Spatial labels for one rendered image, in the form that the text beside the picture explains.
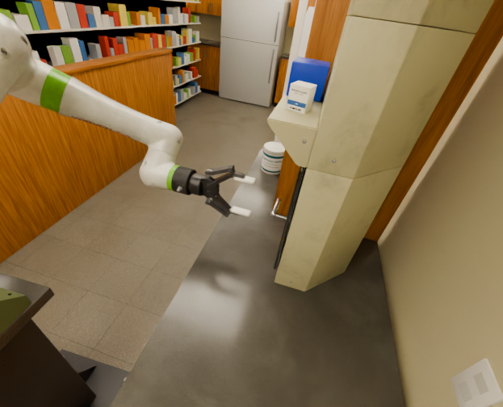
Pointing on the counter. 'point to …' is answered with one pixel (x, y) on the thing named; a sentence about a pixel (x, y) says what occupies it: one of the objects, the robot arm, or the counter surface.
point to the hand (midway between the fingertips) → (249, 197)
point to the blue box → (310, 73)
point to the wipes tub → (272, 157)
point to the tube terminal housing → (364, 138)
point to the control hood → (296, 129)
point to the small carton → (300, 96)
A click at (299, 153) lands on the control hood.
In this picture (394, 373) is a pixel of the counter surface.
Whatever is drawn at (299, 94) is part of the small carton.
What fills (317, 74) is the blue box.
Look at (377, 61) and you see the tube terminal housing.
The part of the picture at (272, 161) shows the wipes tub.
